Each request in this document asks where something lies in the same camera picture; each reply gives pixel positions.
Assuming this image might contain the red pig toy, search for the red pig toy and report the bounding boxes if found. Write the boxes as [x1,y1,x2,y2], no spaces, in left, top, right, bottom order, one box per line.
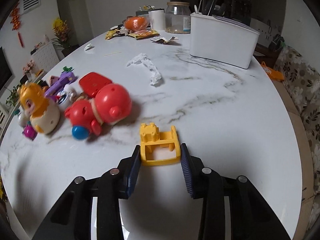
[64,84,132,141]

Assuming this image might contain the gold snack packet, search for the gold snack packet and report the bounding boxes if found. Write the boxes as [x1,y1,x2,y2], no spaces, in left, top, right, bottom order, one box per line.
[105,29,123,40]

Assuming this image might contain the magenta small toy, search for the magenta small toy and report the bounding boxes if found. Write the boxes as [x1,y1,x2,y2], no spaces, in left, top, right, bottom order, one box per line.
[23,125,38,140]

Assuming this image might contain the white door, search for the white door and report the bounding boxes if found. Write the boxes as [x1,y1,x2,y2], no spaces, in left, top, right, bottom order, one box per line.
[69,0,94,46]

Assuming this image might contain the large crumpled white tissue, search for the large crumpled white tissue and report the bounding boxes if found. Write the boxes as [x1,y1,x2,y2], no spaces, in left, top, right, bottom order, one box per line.
[126,53,164,87]

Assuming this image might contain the white rectangular bin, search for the white rectangular bin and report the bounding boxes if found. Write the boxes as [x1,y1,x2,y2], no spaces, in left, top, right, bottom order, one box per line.
[189,12,260,69]

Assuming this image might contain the torn silver wrapper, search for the torn silver wrapper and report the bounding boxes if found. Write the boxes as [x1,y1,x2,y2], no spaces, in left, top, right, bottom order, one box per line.
[150,36,179,45]

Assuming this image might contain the green potted plant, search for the green potted plant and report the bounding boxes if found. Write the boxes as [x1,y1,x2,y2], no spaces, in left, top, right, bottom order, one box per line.
[6,85,22,108]

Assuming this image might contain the black television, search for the black television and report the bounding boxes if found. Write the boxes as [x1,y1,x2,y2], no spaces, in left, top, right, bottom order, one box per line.
[0,46,13,90]

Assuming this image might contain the orange floor bag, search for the orange floor bag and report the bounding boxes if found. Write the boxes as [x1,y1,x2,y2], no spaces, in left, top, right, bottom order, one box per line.
[260,61,285,82]

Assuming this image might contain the colourful small boxes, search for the colourful small boxes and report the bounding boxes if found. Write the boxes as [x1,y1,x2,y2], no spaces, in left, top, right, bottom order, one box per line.
[30,41,47,55]

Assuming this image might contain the yellow snack packet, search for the yellow snack packet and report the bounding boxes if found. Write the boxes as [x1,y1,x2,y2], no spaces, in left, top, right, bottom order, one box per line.
[128,29,160,40]

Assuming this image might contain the orange bread in bag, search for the orange bread in bag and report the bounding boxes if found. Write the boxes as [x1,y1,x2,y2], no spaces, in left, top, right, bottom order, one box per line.
[124,16,150,32]

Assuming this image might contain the white perforated cabinet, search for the white perforated cabinet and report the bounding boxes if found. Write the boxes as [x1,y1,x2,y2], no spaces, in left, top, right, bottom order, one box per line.
[30,41,60,73]

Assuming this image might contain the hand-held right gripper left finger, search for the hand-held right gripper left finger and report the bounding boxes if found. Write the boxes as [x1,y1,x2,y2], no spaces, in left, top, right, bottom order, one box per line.
[32,145,142,240]

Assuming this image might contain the white board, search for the white board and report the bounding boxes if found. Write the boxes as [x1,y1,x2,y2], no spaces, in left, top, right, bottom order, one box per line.
[250,17,285,47]

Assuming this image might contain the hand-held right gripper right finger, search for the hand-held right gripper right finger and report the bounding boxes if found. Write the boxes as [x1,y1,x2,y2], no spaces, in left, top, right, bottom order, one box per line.
[180,143,292,240]

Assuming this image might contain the potted yellow flowers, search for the potted yellow flowers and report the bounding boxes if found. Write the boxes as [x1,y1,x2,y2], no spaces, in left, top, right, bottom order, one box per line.
[51,17,79,57]

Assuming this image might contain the white round toy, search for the white round toy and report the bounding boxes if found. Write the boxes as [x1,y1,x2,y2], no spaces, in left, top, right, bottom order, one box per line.
[56,84,75,105]

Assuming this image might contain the yellow plastic toy frame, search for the yellow plastic toy frame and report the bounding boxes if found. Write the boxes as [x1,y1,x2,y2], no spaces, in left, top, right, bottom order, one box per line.
[139,122,182,167]

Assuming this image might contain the pink flowers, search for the pink flowers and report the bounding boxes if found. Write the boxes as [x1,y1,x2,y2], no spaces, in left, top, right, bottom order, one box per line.
[22,60,38,80]

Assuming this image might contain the clear plastic jar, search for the clear plastic jar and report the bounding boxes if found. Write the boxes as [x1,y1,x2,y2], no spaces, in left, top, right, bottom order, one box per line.
[165,2,192,34]

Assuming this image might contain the white paper roll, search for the white paper roll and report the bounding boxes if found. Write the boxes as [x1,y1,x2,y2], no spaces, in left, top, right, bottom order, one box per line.
[148,9,165,30]

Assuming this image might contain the floral sofa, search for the floral sofa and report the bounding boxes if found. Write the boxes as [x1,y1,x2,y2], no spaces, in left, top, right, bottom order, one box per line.
[272,46,320,230]

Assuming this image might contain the yellow chick eggshell toy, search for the yellow chick eggshell toy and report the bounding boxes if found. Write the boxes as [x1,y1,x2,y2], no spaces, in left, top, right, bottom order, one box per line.
[19,82,61,134]

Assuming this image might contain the red wall hanging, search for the red wall hanging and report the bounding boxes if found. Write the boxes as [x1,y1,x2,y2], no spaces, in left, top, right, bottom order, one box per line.
[10,4,25,48]

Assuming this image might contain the red flat toy panel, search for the red flat toy panel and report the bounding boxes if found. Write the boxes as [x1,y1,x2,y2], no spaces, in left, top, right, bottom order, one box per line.
[79,72,113,97]

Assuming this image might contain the purple toy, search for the purple toy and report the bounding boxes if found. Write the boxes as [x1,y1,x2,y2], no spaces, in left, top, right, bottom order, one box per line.
[44,70,78,98]

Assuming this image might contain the blue toy ball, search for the blue toy ball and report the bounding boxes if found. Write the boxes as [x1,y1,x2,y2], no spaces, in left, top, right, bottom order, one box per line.
[72,126,88,140]

